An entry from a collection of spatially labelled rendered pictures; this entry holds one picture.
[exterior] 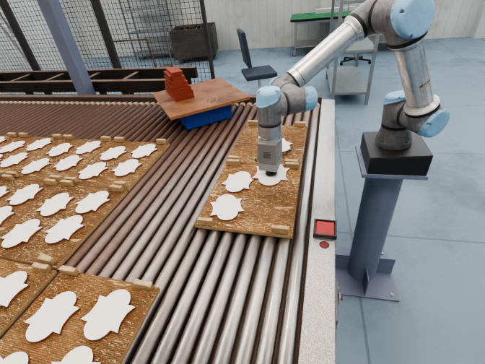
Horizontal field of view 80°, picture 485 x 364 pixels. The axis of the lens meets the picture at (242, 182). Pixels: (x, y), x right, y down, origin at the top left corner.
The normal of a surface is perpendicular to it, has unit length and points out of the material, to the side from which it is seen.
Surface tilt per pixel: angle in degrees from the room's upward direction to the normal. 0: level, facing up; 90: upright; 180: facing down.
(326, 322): 0
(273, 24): 90
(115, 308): 0
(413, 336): 0
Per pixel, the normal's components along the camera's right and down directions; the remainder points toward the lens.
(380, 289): -0.09, -0.80
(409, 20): 0.24, 0.42
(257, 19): -0.19, 0.59
